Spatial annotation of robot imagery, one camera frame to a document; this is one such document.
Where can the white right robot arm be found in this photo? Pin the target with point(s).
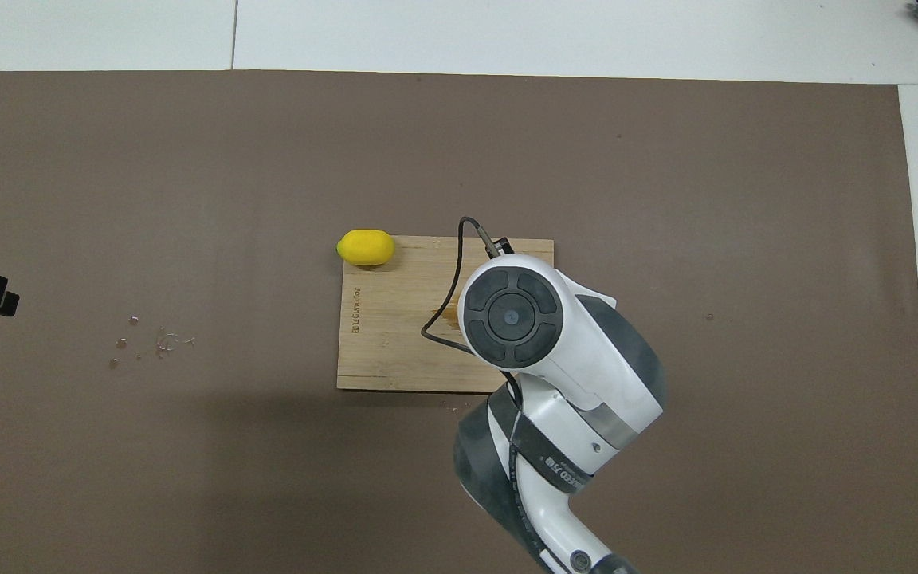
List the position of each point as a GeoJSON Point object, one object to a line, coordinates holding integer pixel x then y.
{"type": "Point", "coordinates": [570, 359]}

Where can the brown table mat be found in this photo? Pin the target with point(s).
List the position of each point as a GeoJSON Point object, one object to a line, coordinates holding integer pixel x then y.
{"type": "Point", "coordinates": [188, 159]}

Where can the yellow lemon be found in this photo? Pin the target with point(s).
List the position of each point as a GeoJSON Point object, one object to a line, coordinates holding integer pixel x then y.
{"type": "Point", "coordinates": [365, 247]}

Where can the bamboo cutting board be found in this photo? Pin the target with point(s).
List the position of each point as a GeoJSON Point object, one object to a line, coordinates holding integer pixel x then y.
{"type": "Point", "coordinates": [395, 319]}

